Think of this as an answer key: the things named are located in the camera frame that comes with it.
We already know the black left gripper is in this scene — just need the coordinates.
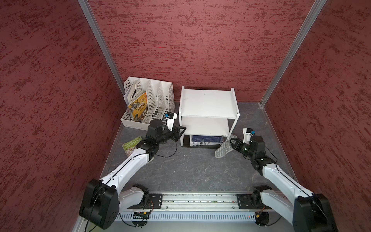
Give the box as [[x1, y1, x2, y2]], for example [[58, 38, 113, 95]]
[[156, 124, 186, 144]]

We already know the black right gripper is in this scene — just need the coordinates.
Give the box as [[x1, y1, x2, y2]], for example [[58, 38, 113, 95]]
[[228, 138, 255, 158]]

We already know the grey patterned cloth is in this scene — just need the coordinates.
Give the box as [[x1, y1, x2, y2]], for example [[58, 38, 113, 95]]
[[214, 135, 238, 159]]

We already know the white two-tier bookshelf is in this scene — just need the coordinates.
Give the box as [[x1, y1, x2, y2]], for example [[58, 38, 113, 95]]
[[178, 86, 240, 147]]

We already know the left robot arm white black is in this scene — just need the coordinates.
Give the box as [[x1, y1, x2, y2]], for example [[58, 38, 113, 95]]
[[79, 119, 186, 230]]

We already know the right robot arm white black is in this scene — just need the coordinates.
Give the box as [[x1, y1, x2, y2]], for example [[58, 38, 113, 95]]
[[229, 135, 338, 232]]

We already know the white plastic file organizer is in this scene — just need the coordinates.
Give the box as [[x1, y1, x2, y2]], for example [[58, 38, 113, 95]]
[[121, 76, 175, 130]]

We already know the yellow illustrated children's book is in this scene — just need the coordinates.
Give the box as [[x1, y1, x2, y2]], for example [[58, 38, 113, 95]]
[[128, 92, 148, 122]]

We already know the green illustrated book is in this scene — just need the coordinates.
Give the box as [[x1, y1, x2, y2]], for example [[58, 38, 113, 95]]
[[122, 136, 142, 157]]

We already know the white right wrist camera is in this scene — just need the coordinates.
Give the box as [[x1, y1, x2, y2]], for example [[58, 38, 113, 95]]
[[243, 128, 256, 144]]

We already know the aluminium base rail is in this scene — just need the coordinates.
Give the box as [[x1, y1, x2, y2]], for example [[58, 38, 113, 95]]
[[144, 191, 261, 212]]

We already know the white slotted cable duct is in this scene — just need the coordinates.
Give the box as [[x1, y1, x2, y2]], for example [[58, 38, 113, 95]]
[[115, 211, 257, 223]]

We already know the right aluminium corner post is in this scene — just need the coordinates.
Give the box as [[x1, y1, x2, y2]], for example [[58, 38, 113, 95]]
[[260, 0, 327, 108]]

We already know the aluminium corner post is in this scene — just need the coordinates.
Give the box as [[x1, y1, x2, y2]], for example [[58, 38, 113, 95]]
[[78, 0, 125, 96], [260, 0, 327, 108]]

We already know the left aluminium corner post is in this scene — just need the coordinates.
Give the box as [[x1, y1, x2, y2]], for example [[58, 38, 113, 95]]
[[78, 0, 125, 96]]

